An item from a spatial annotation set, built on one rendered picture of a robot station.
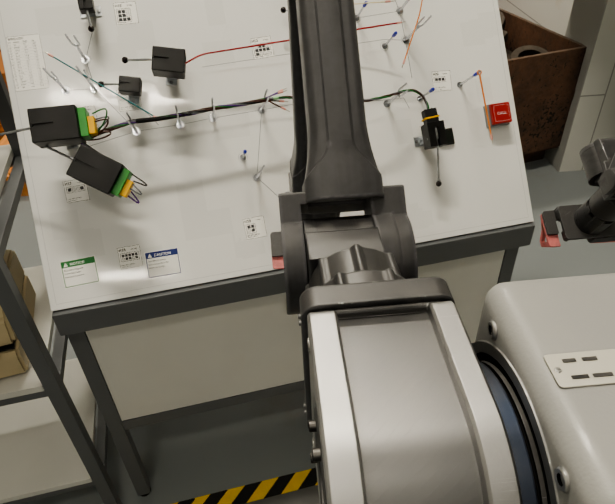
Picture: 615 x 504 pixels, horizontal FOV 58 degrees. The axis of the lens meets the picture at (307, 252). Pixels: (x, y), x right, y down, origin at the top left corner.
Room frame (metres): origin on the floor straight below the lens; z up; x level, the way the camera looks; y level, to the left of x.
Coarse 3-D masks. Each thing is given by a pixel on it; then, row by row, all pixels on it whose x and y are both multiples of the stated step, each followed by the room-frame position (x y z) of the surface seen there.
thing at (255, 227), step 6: (258, 216) 1.07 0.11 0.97; (246, 222) 1.06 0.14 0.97; (252, 222) 1.06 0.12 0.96; (258, 222) 1.07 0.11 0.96; (264, 222) 1.07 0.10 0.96; (246, 228) 1.05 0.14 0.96; (252, 228) 1.06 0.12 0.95; (258, 228) 1.06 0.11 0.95; (264, 228) 1.06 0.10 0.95; (246, 234) 1.05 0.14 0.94; (252, 234) 1.05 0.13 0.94; (258, 234) 1.05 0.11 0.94; (264, 234) 1.05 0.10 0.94
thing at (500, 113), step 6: (504, 102) 1.29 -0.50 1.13; (492, 108) 1.28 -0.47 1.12; (498, 108) 1.28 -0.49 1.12; (504, 108) 1.28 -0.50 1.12; (492, 114) 1.27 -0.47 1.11; (498, 114) 1.27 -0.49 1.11; (504, 114) 1.27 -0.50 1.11; (510, 114) 1.27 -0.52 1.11; (492, 120) 1.26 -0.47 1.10; (498, 120) 1.26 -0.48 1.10; (504, 120) 1.26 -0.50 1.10; (510, 120) 1.27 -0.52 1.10
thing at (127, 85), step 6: (120, 78) 1.17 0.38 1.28; (126, 78) 1.17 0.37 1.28; (132, 78) 1.17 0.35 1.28; (138, 78) 1.17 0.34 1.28; (102, 84) 1.17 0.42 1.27; (108, 84) 1.17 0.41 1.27; (114, 84) 1.16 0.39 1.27; (120, 84) 1.16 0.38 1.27; (126, 84) 1.16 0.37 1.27; (132, 84) 1.16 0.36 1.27; (138, 84) 1.16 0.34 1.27; (120, 90) 1.15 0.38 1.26; (126, 90) 1.15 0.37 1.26; (132, 90) 1.15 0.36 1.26; (138, 90) 1.15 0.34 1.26; (132, 96) 1.20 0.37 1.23; (138, 96) 1.21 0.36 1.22; (132, 102) 1.20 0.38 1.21; (138, 102) 1.20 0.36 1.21
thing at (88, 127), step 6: (78, 108) 1.06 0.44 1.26; (84, 108) 1.06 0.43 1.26; (78, 114) 1.05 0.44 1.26; (84, 114) 1.05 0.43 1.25; (78, 120) 1.05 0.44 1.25; (84, 120) 1.05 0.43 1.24; (90, 120) 1.05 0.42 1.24; (84, 126) 1.04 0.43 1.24; (90, 126) 1.05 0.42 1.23; (96, 126) 1.06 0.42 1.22; (84, 132) 1.03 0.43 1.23; (90, 132) 1.04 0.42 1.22; (96, 132) 1.05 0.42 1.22; (84, 138) 1.04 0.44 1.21; (90, 138) 1.05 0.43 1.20
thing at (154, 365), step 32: (160, 320) 0.97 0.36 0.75; (192, 320) 0.99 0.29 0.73; (224, 320) 1.00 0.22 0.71; (256, 320) 1.02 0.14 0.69; (288, 320) 1.04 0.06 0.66; (96, 352) 0.93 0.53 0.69; (128, 352) 0.95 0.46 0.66; (160, 352) 0.96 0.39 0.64; (192, 352) 0.98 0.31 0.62; (224, 352) 1.00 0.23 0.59; (256, 352) 1.02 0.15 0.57; (288, 352) 1.04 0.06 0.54; (128, 384) 0.94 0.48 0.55; (160, 384) 0.96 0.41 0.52; (192, 384) 0.98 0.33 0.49; (224, 384) 1.00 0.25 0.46; (256, 384) 1.01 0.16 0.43; (128, 416) 0.94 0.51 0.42
